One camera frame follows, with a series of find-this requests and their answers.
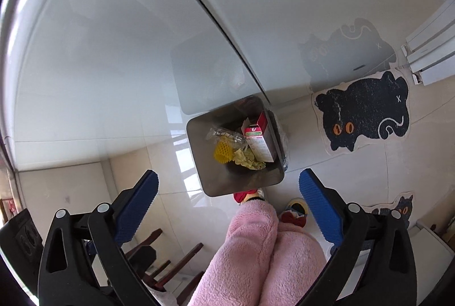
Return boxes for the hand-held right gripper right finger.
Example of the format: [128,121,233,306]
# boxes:
[299,168,417,306]

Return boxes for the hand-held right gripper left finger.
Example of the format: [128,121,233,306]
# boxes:
[37,170,160,306]

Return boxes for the grey metal trash bin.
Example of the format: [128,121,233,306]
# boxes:
[186,96,289,198]

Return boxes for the red bow slipper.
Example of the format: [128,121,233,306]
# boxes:
[233,188,266,204]
[280,198,308,228]

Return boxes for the dark wooden stool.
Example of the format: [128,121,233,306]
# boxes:
[123,228,205,305]

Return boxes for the pink fleece pants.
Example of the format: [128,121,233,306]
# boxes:
[187,201,328,306]

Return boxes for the small black cat mat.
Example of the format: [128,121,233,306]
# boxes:
[364,191,415,229]

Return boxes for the yellow-green crumpled wrapper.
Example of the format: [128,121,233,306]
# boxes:
[232,146,266,171]

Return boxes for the red white carton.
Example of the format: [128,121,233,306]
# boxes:
[243,110,280,163]

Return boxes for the yellow foam fruit net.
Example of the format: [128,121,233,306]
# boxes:
[213,137,236,163]

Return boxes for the large black cat mat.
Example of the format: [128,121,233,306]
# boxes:
[313,71,410,155]

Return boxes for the white storage box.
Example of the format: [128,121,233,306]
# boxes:
[409,217,455,259]

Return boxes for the clear plastic wrapper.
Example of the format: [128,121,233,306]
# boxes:
[206,126,247,147]

